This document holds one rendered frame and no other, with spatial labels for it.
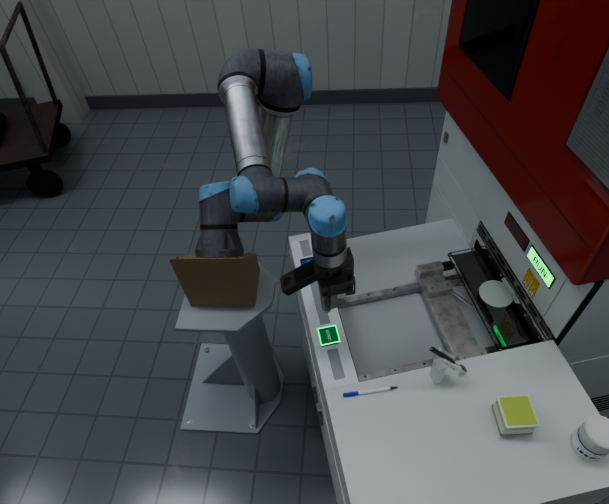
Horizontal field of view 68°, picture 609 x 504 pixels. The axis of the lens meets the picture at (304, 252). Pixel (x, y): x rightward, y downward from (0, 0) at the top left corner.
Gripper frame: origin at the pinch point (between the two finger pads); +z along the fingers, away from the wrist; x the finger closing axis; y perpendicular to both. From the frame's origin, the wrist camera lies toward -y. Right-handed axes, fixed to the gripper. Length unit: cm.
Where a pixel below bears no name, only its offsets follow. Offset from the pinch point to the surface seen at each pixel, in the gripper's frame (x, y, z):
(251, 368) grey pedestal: 26, -28, 73
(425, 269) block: 19.3, 36.9, 19.9
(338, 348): -4.3, 2.5, 14.6
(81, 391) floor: 52, -116, 111
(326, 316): 6.7, 1.6, 15.0
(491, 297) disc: 5, 52, 21
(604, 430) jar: -41, 52, 5
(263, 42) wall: 278, 13, 59
